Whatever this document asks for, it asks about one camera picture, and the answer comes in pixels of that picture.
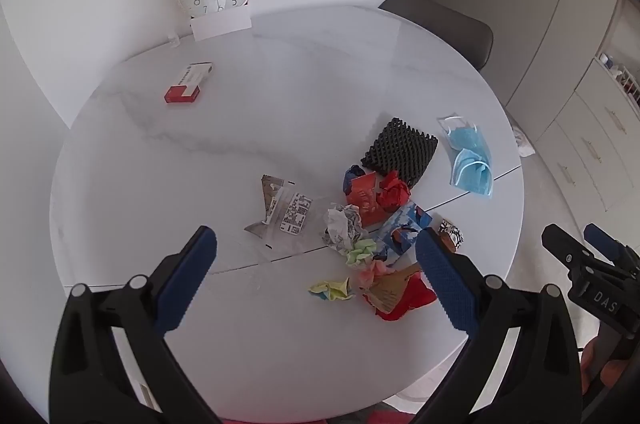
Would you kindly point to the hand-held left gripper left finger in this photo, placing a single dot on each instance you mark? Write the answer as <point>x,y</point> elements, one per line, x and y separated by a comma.
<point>185,284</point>

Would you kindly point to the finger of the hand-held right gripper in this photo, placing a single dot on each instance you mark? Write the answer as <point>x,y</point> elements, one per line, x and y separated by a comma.
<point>565,251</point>
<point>607,246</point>

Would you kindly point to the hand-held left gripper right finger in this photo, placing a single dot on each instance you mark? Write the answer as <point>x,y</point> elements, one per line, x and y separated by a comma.
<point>445,284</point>

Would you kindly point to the orange-red snack wrapper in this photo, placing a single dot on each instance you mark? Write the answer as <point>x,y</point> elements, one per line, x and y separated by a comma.
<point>364,201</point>

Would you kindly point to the person's right hand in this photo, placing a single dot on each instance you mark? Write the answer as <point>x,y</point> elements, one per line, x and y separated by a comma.
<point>589,361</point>

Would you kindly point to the red paper sheet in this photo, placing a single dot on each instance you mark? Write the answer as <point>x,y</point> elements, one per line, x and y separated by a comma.
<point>412,301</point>

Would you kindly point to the black and white small wrapper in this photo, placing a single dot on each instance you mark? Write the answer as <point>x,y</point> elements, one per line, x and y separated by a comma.
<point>452,234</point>

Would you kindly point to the brown paper piece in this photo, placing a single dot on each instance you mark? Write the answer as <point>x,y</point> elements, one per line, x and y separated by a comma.
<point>392,291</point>

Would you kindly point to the blue printed packet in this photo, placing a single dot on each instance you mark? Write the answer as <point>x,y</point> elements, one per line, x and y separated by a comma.
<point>402,226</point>

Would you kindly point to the pink crumpled paper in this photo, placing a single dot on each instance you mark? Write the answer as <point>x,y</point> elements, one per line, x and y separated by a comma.
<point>372,275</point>

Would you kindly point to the green crumpled paper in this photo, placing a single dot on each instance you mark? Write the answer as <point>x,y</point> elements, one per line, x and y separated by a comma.
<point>361,252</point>

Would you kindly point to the red crumpled paper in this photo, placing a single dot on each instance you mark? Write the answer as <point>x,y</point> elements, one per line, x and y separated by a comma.
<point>394,193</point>

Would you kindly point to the beige drawer unit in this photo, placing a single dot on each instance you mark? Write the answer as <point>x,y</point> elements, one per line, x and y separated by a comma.
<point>595,139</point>

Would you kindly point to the yellow crumpled paper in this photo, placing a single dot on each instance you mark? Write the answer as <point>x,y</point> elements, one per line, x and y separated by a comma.
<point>332,289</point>

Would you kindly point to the blue face mask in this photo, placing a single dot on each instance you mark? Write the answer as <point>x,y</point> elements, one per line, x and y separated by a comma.
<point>472,174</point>
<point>465,134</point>

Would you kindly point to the white cloth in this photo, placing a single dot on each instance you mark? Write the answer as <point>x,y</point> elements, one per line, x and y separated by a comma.
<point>524,143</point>

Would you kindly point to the white crumpled paper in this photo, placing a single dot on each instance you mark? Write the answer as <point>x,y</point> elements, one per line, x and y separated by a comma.
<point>342,226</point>

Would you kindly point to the clear wrapper with brown top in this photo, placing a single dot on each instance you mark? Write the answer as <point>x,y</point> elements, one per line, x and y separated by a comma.
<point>271,199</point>

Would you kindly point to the clear wrapper with black print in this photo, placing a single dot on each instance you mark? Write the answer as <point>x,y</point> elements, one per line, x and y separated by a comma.
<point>296,214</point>

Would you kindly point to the black egg-crate foam piece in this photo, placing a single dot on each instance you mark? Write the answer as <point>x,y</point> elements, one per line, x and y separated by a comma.
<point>400,151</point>

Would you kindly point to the blue dotted snack wrapper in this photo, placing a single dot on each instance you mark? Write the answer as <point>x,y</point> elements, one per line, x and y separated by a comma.
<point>351,178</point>

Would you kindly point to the red and white box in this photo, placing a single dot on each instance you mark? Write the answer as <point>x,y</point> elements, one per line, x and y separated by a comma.
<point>187,83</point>

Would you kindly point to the grey chair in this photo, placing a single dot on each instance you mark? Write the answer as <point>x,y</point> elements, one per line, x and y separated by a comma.
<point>440,26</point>

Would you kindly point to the white card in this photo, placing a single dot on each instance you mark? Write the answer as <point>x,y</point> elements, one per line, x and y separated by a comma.
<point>220,23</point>

